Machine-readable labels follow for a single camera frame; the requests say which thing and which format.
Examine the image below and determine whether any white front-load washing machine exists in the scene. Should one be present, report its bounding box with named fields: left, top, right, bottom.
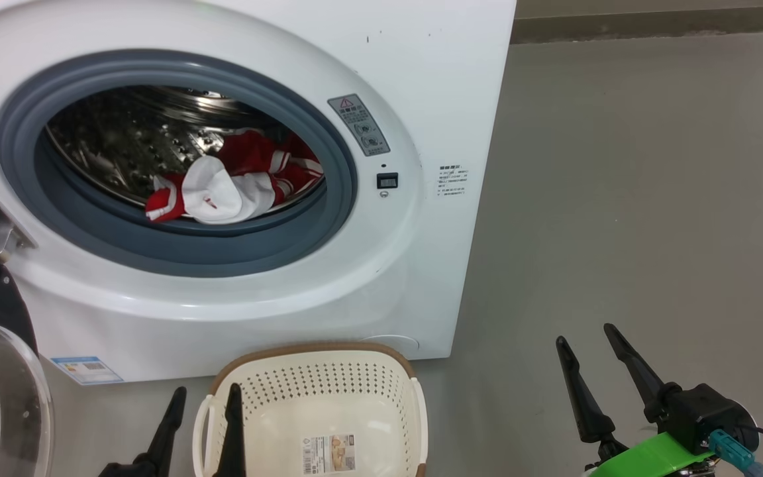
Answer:
left=0, top=0, right=518, bottom=385

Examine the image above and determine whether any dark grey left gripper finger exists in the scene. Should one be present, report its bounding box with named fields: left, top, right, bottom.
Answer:
left=213, top=383, right=247, bottom=477
left=135, top=387, right=187, bottom=477

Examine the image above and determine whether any printed text sticker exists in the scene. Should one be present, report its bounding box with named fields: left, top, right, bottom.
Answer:
left=437, top=164, right=470, bottom=198

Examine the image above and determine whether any cream perforated laundry basket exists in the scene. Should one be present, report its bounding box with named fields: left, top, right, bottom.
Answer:
left=193, top=342, right=429, bottom=477

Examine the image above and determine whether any grey warning sticker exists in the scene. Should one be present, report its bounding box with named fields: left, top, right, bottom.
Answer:
left=327, top=94, right=391, bottom=157

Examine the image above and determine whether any red and white garment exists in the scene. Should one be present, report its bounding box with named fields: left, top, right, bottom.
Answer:
left=145, top=129, right=325, bottom=226

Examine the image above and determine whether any printed food product label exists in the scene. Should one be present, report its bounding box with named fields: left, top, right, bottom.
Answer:
left=301, top=434, right=356, bottom=475

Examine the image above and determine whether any teal cable connector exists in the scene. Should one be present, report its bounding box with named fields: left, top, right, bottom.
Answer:
left=709, top=429, right=763, bottom=477

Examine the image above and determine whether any blue energy label sticker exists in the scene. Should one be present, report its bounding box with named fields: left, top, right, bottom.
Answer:
left=50, top=356, right=124, bottom=386

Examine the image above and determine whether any bright green right gripper body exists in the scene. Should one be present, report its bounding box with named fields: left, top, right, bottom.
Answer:
left=584, top=432, right=717, bottom=477

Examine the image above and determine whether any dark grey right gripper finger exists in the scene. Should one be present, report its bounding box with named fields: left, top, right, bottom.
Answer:
left=603, top=323, right=682, bottom=425
left=556, top=336, right=629, bottom=464

